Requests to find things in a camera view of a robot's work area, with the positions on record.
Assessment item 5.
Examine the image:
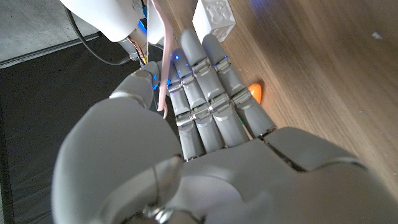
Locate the orange toy carrot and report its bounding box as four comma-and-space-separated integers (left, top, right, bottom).
248, 83, 262, 105

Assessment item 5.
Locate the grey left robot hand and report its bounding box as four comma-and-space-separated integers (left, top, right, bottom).
51, 29, 398, 224

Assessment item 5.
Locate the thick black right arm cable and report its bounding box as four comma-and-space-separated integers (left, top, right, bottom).
63, 6, 133, 67

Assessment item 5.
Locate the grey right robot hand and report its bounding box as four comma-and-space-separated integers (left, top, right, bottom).
118, 29, 149, 66

